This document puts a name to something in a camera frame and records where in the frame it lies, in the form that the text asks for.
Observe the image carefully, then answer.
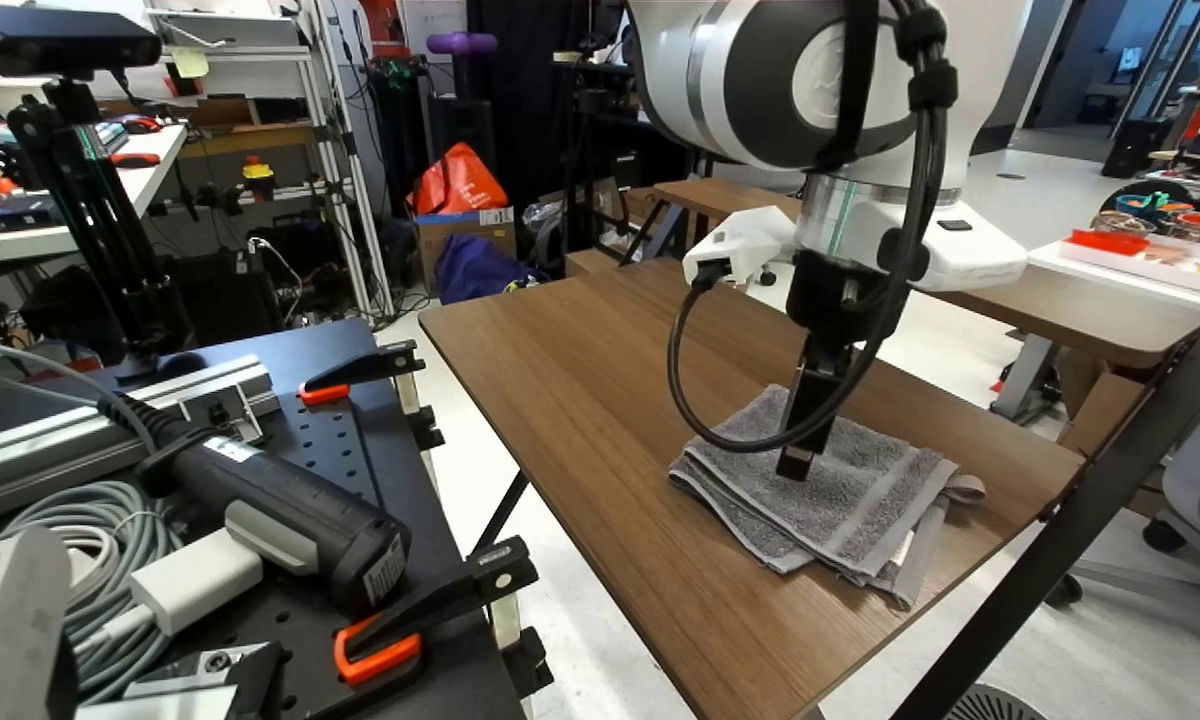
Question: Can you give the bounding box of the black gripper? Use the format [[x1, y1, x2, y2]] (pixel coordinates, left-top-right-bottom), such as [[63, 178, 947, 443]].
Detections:
[[773, 247, 900, 485]]

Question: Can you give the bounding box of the grey towel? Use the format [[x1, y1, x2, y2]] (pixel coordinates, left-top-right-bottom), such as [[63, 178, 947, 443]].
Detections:
[[669, 381, 991, 613]]

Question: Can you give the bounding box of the wooden raised desk shelf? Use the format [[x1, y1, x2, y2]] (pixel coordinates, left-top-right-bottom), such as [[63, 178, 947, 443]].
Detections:
[[650, 178, 1200, 378]]

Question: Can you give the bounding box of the black diagonal desk leg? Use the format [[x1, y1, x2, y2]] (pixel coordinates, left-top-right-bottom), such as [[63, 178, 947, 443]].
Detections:
[[890, 294, 1200, 720]]

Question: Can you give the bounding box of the red flat block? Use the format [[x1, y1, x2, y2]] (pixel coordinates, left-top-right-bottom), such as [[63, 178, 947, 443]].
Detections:
[[1065, 224, 1153, 261]]

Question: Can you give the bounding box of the round black fan grille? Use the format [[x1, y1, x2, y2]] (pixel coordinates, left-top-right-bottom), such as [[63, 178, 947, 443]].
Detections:
[[946, 682, 1047, 720]]

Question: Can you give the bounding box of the blue cloth bag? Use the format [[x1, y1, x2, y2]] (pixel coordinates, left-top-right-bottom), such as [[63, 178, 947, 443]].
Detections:
[[432, 232, 531, 309]]

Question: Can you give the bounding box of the cardboard box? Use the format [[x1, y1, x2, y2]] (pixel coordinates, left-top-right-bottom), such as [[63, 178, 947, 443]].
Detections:
[[410, 205, 525, 294]]

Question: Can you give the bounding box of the orange bag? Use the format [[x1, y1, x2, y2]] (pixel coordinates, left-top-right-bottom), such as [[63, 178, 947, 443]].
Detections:
[[403, 140, 513, 224]]

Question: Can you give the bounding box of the black perforated base board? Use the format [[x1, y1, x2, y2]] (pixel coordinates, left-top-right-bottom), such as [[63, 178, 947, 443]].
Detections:
[[0, 317, 555, 720]]

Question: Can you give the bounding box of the black clamp with orange grip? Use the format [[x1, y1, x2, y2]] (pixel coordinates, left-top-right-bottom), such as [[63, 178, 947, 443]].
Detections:
[[292, 340, 427, 414], [330, 537, 545, 694]]

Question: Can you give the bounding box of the purple round object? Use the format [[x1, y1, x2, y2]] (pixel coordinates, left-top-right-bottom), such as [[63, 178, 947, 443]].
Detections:
[[424, 27, 506, 61]]

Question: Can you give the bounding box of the white metal rack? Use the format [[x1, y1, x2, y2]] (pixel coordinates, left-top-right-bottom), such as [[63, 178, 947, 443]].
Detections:
[[288, 0, 399, 324]]

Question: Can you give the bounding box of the white power adapter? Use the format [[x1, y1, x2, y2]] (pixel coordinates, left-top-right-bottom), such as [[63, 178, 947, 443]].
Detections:
[[128, 527, 267, 640]]

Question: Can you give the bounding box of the black tripod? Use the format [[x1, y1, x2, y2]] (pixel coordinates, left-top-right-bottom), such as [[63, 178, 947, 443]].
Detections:
[[4, 73, 200, 365]]

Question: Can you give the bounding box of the white work table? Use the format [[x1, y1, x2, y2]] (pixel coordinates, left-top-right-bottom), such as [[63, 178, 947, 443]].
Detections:
[[0, 120, 191, 274]]

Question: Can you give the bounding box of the grey metal plate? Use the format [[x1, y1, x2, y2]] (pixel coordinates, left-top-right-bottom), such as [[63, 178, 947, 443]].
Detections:
[[0, 523, 79, 720]]

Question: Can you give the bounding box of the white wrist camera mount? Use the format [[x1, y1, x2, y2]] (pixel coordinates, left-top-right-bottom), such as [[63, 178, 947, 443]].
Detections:
[[679, 205, 803, 294]]

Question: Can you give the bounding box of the grey coiled cable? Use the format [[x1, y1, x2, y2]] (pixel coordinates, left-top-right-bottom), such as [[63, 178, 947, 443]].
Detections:
[[0, 477, 183, 709]]

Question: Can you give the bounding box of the aluminium extrusion rail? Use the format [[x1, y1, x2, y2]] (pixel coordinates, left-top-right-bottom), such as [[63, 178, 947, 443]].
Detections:
[[0, 351, 283, 533]]

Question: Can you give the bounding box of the black camera on tripod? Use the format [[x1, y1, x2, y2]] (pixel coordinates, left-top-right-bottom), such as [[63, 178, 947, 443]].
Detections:
[[0, 0, 163, 82]]

